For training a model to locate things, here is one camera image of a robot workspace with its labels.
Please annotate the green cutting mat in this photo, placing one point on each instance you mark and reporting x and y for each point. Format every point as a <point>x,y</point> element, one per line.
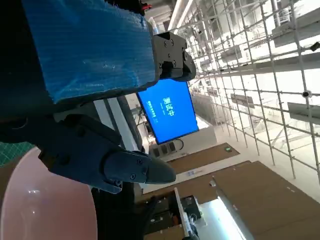
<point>10,153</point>

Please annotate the pink bowl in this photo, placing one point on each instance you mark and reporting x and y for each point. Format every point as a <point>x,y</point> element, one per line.
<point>45,207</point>

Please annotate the blue screen monitor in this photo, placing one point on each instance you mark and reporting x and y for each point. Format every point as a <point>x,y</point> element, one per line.
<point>170,112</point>

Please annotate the white pipe frame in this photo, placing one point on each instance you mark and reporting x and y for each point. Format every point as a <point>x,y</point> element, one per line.
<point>262,75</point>

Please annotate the bare left robot hand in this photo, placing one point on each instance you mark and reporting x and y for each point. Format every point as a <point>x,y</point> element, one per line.
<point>87,45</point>

